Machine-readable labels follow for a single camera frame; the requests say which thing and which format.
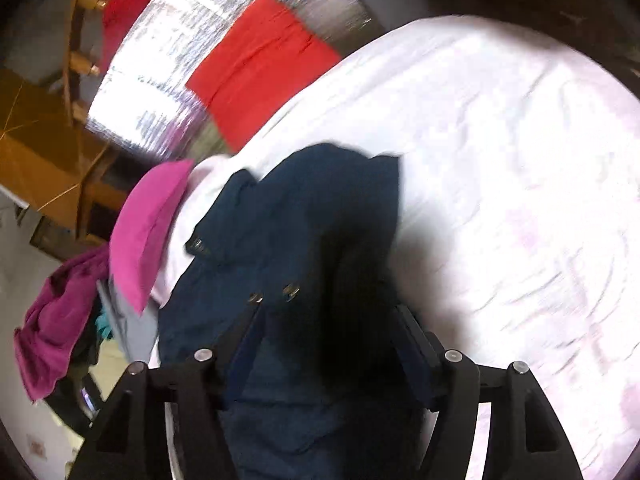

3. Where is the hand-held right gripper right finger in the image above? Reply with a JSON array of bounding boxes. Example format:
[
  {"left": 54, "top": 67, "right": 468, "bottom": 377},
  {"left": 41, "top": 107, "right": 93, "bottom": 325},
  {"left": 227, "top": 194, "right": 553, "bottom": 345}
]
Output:
[{"left": 394, "top": 304, "right": 584, "bottom": 480}]

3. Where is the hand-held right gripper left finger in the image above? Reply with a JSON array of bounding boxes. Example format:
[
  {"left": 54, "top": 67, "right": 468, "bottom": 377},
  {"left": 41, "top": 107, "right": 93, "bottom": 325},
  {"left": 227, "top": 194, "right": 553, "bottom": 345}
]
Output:
[{"left": 67, "top": 304, "right": 264, "bottom": 480}]

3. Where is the navy zip jacket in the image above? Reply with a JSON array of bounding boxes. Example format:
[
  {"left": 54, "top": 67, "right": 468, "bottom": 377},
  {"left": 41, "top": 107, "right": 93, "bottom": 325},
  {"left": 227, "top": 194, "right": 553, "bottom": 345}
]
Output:
[{"left": 157, "top": 142, "right": 442, "bottom": 480}]

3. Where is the grey garment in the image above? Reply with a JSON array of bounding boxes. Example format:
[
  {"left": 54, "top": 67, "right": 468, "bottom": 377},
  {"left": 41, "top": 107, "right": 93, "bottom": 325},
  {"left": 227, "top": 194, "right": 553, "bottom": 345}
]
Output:
[{"left": 96, "top": 279, "right": 162, "bottom": 367}]

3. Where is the teal garment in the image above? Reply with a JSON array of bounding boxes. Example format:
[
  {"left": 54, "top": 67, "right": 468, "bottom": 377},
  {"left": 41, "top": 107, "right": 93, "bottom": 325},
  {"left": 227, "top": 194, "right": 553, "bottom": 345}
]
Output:
[{"left": 95, "top": 309, "right": 114, "bottom": 342}]

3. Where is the magenta pillow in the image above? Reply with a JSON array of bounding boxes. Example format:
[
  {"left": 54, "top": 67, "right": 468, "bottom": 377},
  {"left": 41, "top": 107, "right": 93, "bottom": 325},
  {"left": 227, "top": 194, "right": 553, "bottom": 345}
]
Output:
[{"left": 109, "top": 158, "right": 196, "bottom": 317}]

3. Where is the black garment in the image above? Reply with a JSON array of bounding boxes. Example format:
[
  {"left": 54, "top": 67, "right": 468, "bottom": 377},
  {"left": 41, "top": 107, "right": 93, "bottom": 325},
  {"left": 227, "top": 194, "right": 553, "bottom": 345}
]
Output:
[{"left": 49, "top": 317, "right": 108, "bottom": 436}]

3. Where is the magenta fleece garment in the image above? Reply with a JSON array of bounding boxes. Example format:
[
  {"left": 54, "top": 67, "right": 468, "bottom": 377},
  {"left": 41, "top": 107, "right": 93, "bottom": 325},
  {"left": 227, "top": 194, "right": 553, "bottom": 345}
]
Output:
[{"left": 14, "top": 246, "right": 114, "bottom": 404}]

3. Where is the white blanket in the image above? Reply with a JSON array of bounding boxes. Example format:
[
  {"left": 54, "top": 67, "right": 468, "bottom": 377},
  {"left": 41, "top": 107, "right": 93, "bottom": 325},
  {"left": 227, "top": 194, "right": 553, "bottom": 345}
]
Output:
[{"left": 149, "top": 14, "right": 640, "bottom": 480}]

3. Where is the red pillow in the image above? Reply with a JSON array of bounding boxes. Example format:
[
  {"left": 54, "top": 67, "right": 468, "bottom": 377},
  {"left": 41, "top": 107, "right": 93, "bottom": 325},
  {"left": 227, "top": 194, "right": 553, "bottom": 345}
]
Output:
[{"left": 184, "top": 0, "right": 344, "bottom": 154}]

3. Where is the silver foil insulation sheet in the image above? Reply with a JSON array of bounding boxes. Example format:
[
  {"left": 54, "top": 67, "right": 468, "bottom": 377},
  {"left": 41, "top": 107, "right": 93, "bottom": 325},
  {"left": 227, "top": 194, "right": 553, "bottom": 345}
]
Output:
[{"left": 86, "top": 0, "right": 375, "bottom": 162}]

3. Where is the red cloth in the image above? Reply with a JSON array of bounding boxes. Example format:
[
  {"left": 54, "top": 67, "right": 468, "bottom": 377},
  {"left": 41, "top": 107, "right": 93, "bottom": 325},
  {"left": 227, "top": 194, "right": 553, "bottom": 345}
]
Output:
[{"left": 100, "top": 0, "right": 187, "bottom": 70}]

